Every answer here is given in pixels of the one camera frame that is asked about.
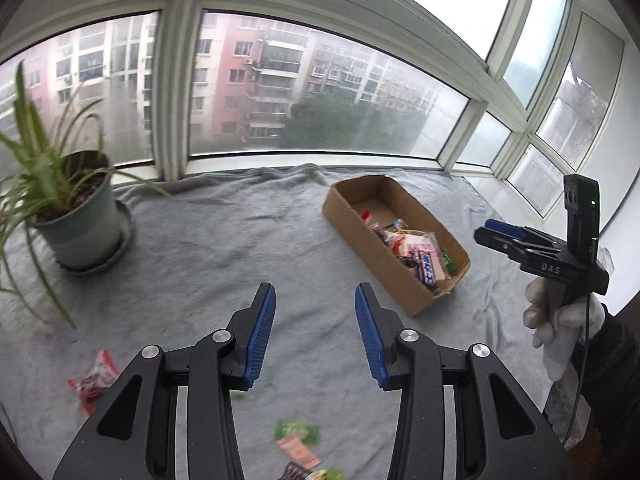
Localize cardboard box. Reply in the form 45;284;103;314
322;175;472;318

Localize grey-green plant pot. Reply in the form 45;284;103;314
27;150;123;271

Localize brown chocolate bar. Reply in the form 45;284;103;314
415;250;441;288

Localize person's right forearm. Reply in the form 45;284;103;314
545;305;640;461

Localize green spider plant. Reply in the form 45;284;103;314
0;60;173;328

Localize white window frame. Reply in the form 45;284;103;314
0;0;640;221

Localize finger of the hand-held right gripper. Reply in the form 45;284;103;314
474;226;561;262
484;218;540;242

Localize pink and white apartment buildings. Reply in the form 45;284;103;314
0;10;441;161

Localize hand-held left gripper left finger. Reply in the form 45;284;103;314
52;282;277;480

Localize grey-green pot saucer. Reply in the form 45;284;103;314
55;199;136;275

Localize person's right hand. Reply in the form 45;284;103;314
522;276;607;383

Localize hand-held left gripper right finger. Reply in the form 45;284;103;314
354;282;581;480

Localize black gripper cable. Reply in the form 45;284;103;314
560;237;598;448

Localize grey blanket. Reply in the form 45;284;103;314
0;162;576;480

